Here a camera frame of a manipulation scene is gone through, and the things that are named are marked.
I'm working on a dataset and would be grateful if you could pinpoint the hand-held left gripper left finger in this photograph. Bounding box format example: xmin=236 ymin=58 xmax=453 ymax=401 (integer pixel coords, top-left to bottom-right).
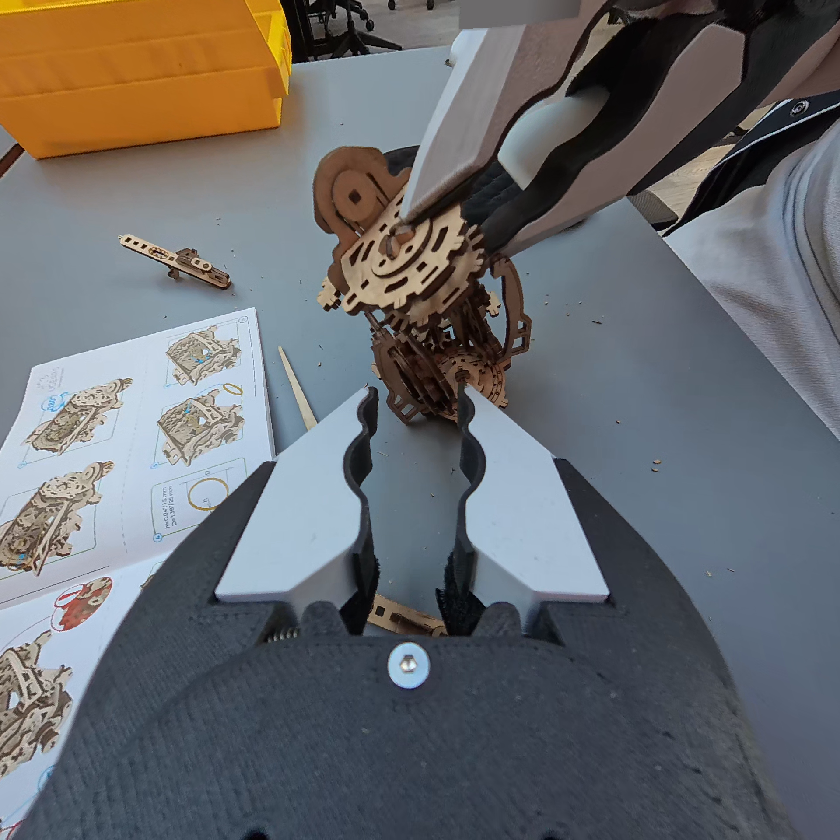
xmin=214 ymin=386 xmax=382 ymax=636

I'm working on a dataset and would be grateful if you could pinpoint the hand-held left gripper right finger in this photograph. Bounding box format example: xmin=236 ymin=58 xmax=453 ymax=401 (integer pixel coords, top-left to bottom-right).
xmin=436 ymin=386 xmax=613 ymax=636

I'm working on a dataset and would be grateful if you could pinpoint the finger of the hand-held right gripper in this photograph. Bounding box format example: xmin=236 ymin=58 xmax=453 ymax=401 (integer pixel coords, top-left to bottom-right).
xmin=481 ymin=8 xmax=750 ymax=258
xmin=400 ymin=0 xmax=611 ymax=223

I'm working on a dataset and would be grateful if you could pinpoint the wooden mechanical model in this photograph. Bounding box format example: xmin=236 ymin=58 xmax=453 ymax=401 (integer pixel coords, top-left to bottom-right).
xmin=312 ymin=146 xmax=534 ymax=424

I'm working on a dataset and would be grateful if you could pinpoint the dark wooden gear assembly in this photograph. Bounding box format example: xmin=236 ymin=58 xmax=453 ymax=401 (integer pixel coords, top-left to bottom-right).
xmin=369 ymin=325 xmax=460 ymax=426

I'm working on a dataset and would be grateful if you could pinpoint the black office chair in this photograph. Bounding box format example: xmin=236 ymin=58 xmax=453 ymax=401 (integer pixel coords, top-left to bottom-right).
xmin=282 ymin=0 xmax=404 ymax=64
xmin=630 ymin=187 xmax=680 ymax=237

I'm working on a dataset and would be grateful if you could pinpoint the slotted wooden strip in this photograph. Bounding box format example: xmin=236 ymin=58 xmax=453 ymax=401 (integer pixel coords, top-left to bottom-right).
xmin=367 ymin=594 xmax=448 ymax=637

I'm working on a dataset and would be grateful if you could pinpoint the thin wooden stick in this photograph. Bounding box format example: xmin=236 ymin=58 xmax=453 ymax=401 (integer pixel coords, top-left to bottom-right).
xmin=277 ymin=346 xmax=319 ymax=431

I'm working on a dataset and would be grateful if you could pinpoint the instruction booklet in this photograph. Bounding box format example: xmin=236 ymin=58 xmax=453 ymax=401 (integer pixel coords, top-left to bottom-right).
xmin=0 ymin=307 xmax=277 ymax=840

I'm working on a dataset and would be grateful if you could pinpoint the person's torso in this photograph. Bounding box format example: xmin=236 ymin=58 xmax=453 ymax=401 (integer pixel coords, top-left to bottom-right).
xmin=663 ymin=92 xmax=840 ymax=441

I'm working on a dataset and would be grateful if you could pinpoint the small wooden lever part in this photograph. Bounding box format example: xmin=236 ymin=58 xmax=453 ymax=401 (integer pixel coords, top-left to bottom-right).
xmin=119 ymin=231 xmax=232 ymax=291

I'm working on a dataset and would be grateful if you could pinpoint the yellow storage bin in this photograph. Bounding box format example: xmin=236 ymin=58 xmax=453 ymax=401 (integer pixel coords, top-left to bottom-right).
xmin=0 ymin=0 xmax=293 ymax=160

